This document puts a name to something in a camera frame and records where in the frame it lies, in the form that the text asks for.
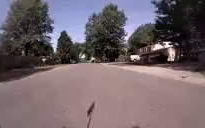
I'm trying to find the grey asphalt road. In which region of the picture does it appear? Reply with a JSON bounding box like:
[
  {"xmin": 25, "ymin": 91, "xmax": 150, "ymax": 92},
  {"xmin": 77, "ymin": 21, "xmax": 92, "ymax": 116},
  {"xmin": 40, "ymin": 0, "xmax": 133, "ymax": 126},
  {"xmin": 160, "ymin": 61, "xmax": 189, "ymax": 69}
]
[{"xmin": 0, "ymin": 62, "xmax": 205, "ymax": 128}]

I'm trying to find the tall broad green tree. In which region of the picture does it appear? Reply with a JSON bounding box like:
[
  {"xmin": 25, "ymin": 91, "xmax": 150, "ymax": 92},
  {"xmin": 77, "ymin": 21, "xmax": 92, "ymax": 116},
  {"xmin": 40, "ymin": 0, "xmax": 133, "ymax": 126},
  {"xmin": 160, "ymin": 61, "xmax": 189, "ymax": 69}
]
[{"xmin": 84, "ymin": 3, "xmax": 128, "ymax": 63}]

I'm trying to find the white vehicle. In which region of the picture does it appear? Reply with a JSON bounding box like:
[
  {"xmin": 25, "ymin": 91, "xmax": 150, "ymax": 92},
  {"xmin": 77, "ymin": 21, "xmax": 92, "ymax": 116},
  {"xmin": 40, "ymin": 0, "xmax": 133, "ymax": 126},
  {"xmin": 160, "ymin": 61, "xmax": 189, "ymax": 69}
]
[{"xmin": 129, "ymin": 54, "xmax": 142, "ymax": 63}]

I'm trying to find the small dark conifer tree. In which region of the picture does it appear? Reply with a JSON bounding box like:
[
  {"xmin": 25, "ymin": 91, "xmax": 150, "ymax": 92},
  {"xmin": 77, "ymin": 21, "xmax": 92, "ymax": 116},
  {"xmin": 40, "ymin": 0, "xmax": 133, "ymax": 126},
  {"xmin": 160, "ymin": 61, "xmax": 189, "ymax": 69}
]
[{"xmin": 55, "ymin": 30, "xmax": 74, "ymax": 64}]

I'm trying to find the rounded green tree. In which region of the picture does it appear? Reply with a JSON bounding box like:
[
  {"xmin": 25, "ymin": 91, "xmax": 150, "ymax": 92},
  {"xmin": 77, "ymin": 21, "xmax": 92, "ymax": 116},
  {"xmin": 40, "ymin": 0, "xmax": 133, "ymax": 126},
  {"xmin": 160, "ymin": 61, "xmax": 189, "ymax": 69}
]
[{"xmin": 127, "ymin": 22, "xmax": 159, "ymax": 55}]

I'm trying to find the pale house building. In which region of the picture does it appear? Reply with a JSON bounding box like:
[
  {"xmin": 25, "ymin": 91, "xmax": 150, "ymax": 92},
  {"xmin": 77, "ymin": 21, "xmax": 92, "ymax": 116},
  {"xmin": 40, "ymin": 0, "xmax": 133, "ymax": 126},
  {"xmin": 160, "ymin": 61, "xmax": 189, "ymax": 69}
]
[{"xmin": 138, "ymin": 41, "xmax": 181, "ymax": 64}]

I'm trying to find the large leafy tree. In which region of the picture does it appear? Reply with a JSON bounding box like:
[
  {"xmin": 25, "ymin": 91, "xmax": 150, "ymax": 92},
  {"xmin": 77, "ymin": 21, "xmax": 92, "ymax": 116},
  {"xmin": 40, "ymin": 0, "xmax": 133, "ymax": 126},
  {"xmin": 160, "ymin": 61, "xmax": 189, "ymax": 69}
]
[{"xmin": 0, "ymin": 0, "xmax": 55, "ymax": 57}]

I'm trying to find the dry grass verge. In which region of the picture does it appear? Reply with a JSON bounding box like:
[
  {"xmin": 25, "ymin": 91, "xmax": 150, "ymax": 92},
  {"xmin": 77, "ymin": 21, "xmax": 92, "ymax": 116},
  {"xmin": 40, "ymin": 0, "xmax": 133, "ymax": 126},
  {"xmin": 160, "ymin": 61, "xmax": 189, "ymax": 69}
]
[{"xmin": 0, "ymin": 64, "xmax": 69, "ymax": 85}]

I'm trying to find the dark wooden fence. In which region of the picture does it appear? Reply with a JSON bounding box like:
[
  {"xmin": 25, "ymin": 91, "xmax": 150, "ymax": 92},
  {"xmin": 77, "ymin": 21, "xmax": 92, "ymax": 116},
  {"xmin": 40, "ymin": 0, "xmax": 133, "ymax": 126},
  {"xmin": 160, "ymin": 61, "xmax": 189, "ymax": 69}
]
[{"xmin": 0, "ymin": 54, "xmax": 43, "ymax": 73}]

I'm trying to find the dark tall pine tree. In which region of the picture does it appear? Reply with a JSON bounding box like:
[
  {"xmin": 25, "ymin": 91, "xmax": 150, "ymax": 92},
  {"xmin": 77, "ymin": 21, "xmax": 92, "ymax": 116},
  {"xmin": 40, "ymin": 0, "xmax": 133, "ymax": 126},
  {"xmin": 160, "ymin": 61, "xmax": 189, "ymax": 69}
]
[{"xmin": 151, "ymin": 0, "xmax": 205, "ymax": 61}]

